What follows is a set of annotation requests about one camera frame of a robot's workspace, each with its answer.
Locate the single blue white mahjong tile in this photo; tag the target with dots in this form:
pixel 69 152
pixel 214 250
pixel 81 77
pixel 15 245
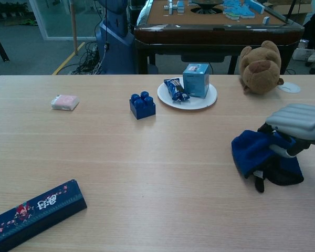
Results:
pixel 266 20

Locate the blue cloth with black trim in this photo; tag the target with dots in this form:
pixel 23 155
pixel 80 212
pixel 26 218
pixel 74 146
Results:
pixel 252 152

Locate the pink tissue pack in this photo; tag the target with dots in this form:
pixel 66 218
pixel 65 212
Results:
pixel 65 102

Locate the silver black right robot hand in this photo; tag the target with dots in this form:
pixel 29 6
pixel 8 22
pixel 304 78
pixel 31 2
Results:
pixel 299 122

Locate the white round plate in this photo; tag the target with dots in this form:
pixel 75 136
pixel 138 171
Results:
pixel 197 103

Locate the long dark blue floral box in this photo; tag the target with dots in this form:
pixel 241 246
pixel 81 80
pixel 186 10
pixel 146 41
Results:
pixel 34 212

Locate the brown capybara plush toy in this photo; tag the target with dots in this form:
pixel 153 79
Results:
pixel 260 71

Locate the blue building block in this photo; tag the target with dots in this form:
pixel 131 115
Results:
pixel 142 106

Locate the dark wooden mahjong table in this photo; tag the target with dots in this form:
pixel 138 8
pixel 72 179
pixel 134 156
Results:
pixel 212 34

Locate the blue cookie snack packet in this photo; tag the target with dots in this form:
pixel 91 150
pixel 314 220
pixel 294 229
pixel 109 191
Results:
pixel 176 90

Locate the wooden pole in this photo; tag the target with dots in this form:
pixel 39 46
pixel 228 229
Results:
pixel 74 26

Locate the light blue carton box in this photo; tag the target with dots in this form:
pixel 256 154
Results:
pixel 197 81

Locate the pile of blue mahjong tiles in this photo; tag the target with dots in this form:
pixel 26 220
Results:
pixel 239 9

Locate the dark mahjong table centre dome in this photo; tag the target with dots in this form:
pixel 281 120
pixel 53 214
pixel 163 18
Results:
pixel 206 4

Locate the white bag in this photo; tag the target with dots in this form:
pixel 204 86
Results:
pixel 302 53

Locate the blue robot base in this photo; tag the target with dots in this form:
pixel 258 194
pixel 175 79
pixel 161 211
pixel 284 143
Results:
pixel 115 39

